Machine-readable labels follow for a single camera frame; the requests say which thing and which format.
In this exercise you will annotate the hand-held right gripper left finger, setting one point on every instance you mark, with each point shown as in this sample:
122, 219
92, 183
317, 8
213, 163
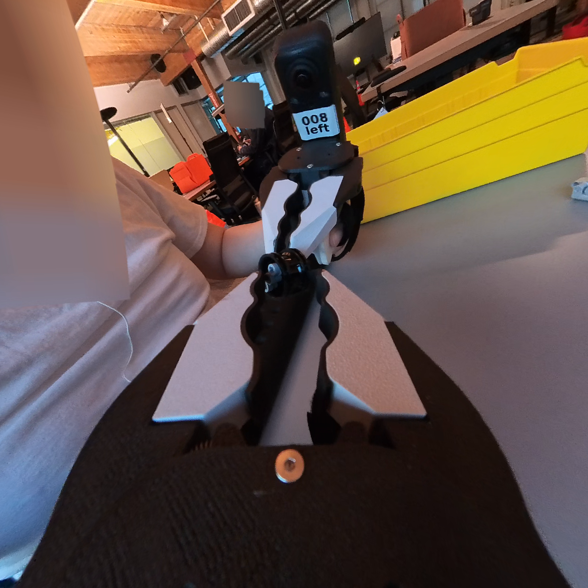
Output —
206, 367

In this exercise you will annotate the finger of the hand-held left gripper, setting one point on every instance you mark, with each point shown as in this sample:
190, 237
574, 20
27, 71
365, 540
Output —
319, 220
273, 216

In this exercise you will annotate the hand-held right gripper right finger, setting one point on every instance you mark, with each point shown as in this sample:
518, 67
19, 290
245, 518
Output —
372, 367

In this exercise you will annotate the black toy building part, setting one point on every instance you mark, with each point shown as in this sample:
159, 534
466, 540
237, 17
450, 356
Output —
275, 317

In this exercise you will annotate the person's left forearm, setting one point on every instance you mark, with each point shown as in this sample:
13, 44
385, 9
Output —
234, 250

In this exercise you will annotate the grey desk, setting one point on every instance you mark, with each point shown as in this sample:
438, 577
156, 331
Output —
459, 298

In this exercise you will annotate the person's left hand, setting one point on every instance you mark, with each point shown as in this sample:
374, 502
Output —
337, 239

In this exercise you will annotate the black monitor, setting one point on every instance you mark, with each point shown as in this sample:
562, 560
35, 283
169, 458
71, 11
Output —
363, 41

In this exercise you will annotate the black office chair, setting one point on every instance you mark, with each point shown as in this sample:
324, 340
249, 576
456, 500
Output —
225, 170

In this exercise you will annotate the white ceiling vent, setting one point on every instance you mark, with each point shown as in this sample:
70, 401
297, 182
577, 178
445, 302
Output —
236, 16

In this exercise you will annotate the orange case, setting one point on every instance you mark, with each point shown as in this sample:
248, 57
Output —
188, 177

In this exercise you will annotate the brown chair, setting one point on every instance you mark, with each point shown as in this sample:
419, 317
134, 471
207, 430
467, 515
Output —
432, 23

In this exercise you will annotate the person's white shirt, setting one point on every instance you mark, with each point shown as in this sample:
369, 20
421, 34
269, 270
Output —
69, 367

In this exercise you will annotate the yellow plastic bin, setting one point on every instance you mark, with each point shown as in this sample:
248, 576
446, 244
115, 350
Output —
459, 138

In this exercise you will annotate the long grey background table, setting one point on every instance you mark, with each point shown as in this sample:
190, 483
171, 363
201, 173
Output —
482, 36

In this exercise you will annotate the black floor lamp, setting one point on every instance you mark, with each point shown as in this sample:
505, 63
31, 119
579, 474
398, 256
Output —
109, 112

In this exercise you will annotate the small white item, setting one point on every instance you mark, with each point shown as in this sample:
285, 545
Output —
579, 189

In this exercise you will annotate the silver air duct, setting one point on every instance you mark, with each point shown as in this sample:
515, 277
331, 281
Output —
216, 43

